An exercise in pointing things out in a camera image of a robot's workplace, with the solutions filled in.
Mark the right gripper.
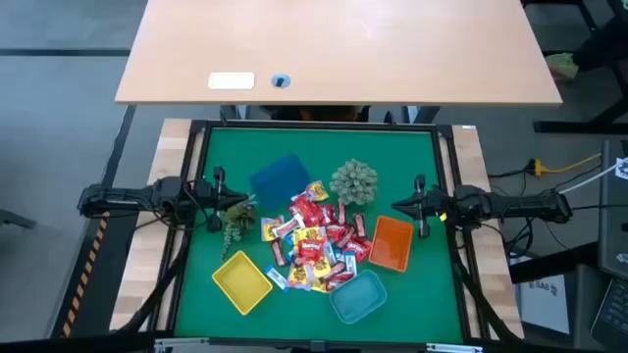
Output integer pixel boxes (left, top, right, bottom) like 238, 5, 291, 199
391, 174, 455, 240

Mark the green table mat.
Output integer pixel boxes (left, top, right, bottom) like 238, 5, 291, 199
174, 126, 465, 344

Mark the white cable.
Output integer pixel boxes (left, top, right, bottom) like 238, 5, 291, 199
558, 161, 620, 195

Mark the teal plastic basket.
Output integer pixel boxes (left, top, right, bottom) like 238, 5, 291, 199
328, 269, 389, 326

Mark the black yellow hazard strip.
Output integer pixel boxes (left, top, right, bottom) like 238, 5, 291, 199
59, 210, 112, 339

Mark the black desk leg frame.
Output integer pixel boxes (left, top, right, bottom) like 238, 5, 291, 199
533, 58, 628, 134

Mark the yellow plastic basket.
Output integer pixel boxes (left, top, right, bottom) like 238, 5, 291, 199
211, 250, 274, 317

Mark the grey equipment case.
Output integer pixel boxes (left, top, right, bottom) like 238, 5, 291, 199
597, 138, 628, 281

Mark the white rectangular desk plate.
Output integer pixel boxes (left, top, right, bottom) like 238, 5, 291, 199
207, 71, 257, 91

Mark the white labelled box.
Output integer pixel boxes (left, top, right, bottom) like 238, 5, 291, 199
513, 273, 573, 335

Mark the light wooden desk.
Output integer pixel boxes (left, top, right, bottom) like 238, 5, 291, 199
114, 0, 564, 107

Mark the yellow power cable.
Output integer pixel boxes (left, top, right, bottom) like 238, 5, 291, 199
532, 152, 603, 177

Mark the pale green pinecone plant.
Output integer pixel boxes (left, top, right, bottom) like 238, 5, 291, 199
329, 158, 380, 207

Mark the black keyboard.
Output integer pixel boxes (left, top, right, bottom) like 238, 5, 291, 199
590, 277, 628, 350

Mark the white red chocolate bar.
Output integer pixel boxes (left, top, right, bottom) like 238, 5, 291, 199
271, 212, 307, 240

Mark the person's foot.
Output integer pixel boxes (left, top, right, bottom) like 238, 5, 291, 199
544, 51, 581, 82

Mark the succulent plant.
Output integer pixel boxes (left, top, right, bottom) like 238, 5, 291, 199
219, 194, 258, 262

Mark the black cable sleeve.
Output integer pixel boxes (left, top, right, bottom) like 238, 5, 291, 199
448, 229, 524, 342
115, 229, 192, 334

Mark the dark blue plastic tray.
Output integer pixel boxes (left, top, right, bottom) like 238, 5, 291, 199
248, 153, 312, 211

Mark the orange plastic basket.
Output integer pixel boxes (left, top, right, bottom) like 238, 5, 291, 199
368, 215, 415, 274

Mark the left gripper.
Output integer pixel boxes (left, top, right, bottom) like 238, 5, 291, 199
193, 165, 250, 234

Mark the black chair base leg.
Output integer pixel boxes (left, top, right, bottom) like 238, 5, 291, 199
0, 208, 38, 230

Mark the black metal table frame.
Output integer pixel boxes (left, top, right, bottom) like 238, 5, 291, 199
166, 119, 472, 347

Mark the person's leg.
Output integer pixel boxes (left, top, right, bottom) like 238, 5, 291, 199
571, 14, 628, 73

